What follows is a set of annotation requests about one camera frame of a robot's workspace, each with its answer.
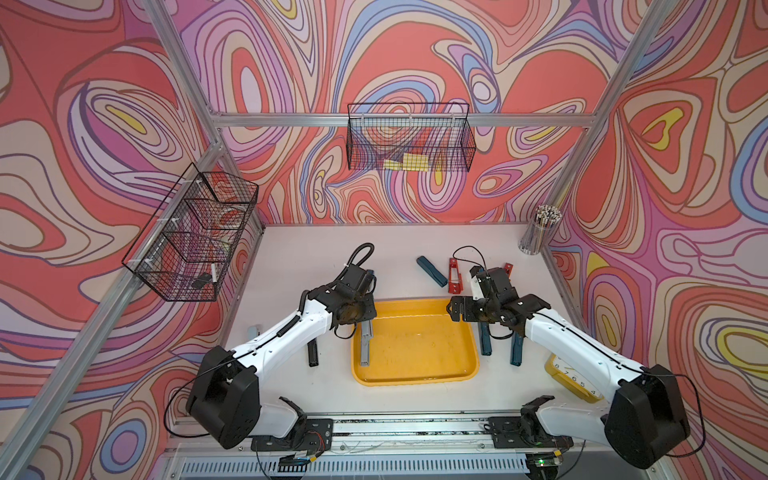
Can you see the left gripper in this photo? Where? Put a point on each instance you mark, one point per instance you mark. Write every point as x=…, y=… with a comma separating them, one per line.
x=371, y=310

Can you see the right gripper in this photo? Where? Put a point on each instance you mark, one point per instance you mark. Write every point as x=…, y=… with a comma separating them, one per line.
x=467, y=303

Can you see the grey pruning pliers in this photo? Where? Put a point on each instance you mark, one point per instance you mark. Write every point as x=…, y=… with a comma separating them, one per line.
x=366, y=329

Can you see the black pruning pliers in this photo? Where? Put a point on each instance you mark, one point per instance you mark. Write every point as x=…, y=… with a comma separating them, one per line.
x=313, y=353

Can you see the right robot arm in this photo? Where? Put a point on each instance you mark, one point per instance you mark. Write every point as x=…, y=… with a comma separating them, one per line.
x=643, y=418

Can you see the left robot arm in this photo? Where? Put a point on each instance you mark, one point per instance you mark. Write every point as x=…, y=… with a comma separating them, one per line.
x=225, y=395

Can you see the red pruning pliers left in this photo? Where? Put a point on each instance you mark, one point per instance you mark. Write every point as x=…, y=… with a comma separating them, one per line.
x=455, y=282

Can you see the teal pliers far right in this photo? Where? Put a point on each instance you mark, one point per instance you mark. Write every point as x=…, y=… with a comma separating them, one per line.
x=516, y=351

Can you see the teal pliers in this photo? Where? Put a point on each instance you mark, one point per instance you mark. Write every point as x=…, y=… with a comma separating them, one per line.
x=516, y=351
x=430, y=269

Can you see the teal pliers at back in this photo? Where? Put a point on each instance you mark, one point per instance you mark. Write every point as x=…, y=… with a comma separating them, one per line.
x=430, y=269

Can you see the yellow storage tray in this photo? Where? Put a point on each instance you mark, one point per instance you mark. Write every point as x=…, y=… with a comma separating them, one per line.
x=415, y=342

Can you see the cup of metal rods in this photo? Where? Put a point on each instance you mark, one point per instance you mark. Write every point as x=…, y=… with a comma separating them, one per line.
x=543, y=224

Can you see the yellow dial object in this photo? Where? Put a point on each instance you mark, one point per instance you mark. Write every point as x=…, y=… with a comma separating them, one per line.
x=569, y=378

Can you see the yellow sticky notes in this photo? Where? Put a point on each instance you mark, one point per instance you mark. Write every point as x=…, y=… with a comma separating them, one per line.
x=409, y=162

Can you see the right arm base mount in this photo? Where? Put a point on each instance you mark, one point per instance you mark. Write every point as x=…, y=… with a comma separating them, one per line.
x=524, y=429

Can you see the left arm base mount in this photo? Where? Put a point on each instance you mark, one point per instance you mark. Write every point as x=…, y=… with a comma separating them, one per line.
x=300, y=429

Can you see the aluminium rail base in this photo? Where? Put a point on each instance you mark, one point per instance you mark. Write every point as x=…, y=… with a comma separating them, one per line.
x=406, y=446

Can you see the black wire basket back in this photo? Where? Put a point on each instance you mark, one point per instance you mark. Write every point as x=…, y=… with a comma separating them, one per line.
x=386, y=130

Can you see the black wire basket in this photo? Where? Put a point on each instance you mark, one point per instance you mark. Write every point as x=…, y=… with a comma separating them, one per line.
x=386, y=130
x=185, y=249

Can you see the black wire basket left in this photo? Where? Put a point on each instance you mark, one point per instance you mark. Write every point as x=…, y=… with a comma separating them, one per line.
x=185, y=249

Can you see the aluminium frame post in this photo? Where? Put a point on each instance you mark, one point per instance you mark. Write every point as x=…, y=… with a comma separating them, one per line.
x=217, y=153

